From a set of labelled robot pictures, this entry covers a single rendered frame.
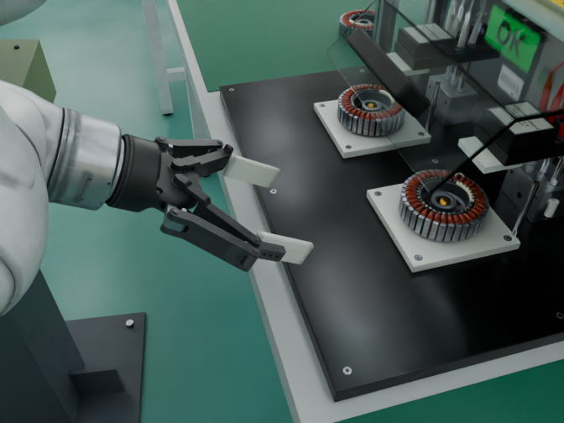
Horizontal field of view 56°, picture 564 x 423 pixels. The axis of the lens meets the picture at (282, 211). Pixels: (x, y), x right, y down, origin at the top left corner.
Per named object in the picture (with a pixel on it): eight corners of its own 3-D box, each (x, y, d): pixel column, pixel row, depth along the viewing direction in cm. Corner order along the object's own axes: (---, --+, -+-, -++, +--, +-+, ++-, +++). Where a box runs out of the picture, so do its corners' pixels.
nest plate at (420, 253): (412, 273, 65) (414, 266, 65) (365, 195, 76) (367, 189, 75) (518, 249, 68) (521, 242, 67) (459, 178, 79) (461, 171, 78)
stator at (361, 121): (357, 145, 83) (360, 125, 80) (325, 110, 91) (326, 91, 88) (417, 128, 86) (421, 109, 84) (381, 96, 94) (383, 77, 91)
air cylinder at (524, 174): (530, 223, 72) (544, 192, 68) (499, 189, 77) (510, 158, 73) (562, 216, 73) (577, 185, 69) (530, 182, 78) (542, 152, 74)
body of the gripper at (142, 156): (98, 171, 57) (178, 190, 62) (101, 224, 51) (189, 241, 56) (122, 115, 54) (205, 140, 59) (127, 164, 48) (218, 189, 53)
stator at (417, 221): (420, 252, 66) (425, 231, 64) (384, 195, 74) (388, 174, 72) (499, 235, 68) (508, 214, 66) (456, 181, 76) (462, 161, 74)
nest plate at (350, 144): (343, 159, 82) (343, 152, 82) (313, 108, 93) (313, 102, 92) (430, 143, 85) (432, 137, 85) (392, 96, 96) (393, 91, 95)
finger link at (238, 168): (222, 175, 65) (221, 172, 66) (270, 189, 69) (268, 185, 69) (232, 157, 64) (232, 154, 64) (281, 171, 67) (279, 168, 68)
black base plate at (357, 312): (334, 403, 55) (336, 392, 54) (220, 96, 100) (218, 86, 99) (697, 305, 65) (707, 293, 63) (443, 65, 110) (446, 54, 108)
